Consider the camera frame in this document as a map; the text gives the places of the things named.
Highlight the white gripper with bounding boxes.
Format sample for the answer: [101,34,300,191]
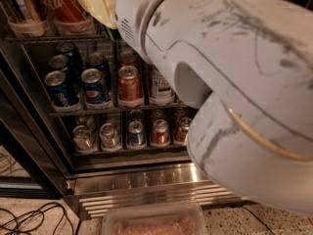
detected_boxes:
[69,0,187,64]

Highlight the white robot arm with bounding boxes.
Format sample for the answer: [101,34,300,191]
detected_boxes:
[78,0,313,215]

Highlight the red Coca-Cola can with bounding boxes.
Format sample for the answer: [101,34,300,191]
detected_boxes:
[40,0,95,35]

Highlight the pepsi can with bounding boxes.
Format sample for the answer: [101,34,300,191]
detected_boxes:
[56,42,83,74]
[48,54,80,93]
[86,52,112,89]
[81,69,110,104]
[44,70,79,108]

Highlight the back orange soda can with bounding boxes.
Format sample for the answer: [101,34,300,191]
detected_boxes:
[118,50,140,68]

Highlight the orange soda can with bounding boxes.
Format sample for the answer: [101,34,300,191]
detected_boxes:
[117,66,143,101]
[118,50,140,68]

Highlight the gold can top shelf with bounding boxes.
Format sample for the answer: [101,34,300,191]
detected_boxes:
[0,0,50,37]

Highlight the back left Pepsi can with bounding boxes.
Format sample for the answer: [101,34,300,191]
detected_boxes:
[56,42,83,74]

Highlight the middle left Pepsi can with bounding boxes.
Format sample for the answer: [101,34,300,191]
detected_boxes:
[48,54,80,93]

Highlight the front orange soda can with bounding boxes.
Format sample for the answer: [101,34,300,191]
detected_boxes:
[117,66,143,101]

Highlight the front left Pepsi can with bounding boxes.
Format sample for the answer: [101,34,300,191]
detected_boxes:
[44,70,79,108]

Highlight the stainless fridge cabinet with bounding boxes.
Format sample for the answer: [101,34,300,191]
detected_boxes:
[0,0,313,221]

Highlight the bottom shelf silver can left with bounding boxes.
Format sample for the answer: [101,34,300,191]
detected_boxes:
[72,125,94,151]

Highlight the bottom shelf green silver can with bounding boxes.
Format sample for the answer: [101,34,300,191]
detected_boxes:
[100,123,120,149]

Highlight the bottom shelf blue can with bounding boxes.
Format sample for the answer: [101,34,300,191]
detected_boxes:
[128,121,145,146]

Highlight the bottom shelf red can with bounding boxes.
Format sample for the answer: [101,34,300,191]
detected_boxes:
[152,119,170,145]

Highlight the bottom shelf copper can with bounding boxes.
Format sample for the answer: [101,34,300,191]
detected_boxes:
[174,117,192,144]

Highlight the tea bottle white cap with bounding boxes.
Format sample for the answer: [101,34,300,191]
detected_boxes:
[151,68,174,105]

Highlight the clear plastic bin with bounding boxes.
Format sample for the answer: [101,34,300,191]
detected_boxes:
[102,202,206,235]

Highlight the black floor cables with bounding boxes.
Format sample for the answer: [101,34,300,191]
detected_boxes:
[0,201,82,235]

